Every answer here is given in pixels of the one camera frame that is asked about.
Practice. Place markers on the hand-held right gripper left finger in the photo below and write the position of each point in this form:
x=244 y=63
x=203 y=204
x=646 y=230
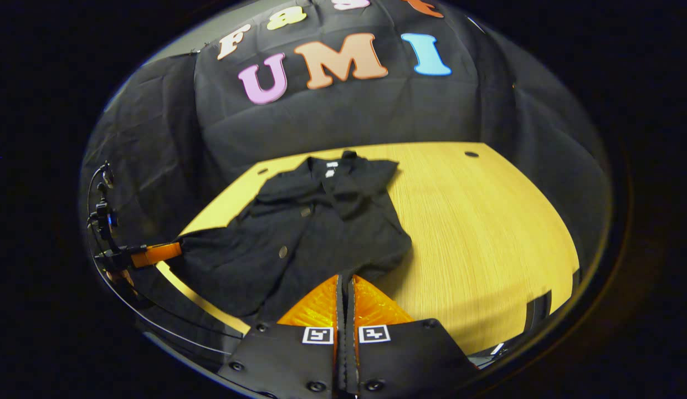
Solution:
x=282 y=366

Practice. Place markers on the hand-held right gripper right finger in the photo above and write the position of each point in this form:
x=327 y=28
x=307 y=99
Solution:
x=415 y=366

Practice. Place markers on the black button shirt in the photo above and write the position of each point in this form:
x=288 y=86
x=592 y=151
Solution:
x=299 y=233

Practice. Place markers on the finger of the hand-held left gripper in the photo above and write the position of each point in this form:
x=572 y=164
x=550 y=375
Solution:
x=155 y=254

